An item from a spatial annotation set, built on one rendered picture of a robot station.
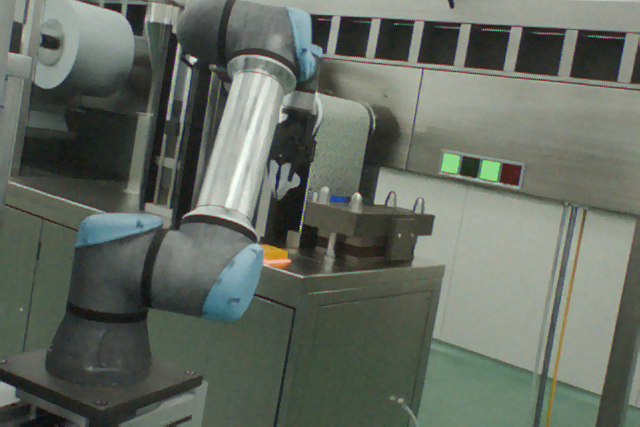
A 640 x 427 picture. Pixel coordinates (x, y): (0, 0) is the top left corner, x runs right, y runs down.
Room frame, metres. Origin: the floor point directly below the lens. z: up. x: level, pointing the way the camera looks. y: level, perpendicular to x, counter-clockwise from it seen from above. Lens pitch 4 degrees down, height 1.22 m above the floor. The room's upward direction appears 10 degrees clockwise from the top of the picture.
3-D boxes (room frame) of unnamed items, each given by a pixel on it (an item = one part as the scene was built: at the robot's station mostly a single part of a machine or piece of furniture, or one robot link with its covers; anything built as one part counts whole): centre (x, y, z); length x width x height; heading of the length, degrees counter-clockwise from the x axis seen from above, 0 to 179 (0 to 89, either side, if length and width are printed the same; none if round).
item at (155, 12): (2.57, 0.61, 1.50); 0.14 x 0.14 x 0.06
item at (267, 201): (2.04, 0.15, 1.05); 0.06 x 0.05 x 0.31; 143
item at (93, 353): (1.10, 0.28, 0.87); 0.15 x 0.15 x 0.10
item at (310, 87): (1.78, 0.10, 1.35); 0.09 x 0.08 x 0.11; 175
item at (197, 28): (1.49, 0.25, 1.35); 0.49 x 0.11 x 0.12; 175
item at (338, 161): (2.12, -0.02, 1.11); 0.23 x 0.01 x 0.18; 143
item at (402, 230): (2.03, -0.23, 0.96); 0.10 x 0.03 x 0.11; 143
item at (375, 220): (2.08, -0.14, 1.00); 0.40 x 0.16 x 0.06; 143
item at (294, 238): (2.12, -0.02, 0.92); 0.28 x 0.04 x 0.04; 143
